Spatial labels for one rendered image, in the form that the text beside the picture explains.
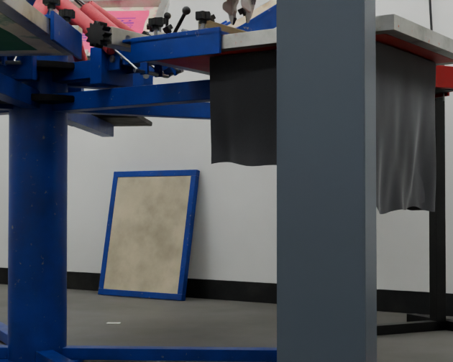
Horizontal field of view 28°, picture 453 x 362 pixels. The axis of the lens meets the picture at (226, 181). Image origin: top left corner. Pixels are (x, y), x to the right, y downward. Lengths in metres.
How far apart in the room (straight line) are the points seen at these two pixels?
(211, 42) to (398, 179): 0.61
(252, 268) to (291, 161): 3.21
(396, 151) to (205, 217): 2.91
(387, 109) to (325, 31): 0.53
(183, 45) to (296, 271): 0.85
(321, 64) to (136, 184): 3.66
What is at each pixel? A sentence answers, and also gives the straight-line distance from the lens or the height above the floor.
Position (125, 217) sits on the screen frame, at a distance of 5.42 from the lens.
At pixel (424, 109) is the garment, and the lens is 2.57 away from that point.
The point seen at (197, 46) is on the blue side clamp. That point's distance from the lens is 2.42.
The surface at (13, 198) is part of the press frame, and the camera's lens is 3.14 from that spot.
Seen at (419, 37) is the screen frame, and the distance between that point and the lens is 2.30.
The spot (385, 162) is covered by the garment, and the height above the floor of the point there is 0.65.
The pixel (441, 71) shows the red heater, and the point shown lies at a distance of 3.77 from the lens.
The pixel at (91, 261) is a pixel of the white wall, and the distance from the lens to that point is 5.73.
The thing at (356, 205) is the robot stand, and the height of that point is 0.54.
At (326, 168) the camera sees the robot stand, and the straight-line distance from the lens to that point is 1.81.
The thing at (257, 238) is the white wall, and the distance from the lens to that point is 4.99.
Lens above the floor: 0.55
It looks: 1 degrees up
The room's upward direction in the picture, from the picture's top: straight up
